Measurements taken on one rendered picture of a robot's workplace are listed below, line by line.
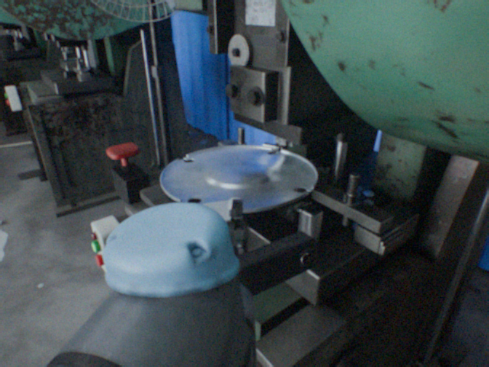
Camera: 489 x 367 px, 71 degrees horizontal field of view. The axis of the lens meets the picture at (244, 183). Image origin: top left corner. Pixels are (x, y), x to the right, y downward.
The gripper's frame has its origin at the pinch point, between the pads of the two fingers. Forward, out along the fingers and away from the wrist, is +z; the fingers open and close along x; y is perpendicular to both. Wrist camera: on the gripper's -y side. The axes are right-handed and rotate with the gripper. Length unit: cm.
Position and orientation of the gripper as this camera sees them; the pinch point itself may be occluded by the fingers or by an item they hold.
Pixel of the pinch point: (239, 206)
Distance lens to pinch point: 53.8
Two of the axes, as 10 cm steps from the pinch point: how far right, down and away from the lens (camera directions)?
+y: -10.0, 0.0, 0.0
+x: 0.0, 9.0, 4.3
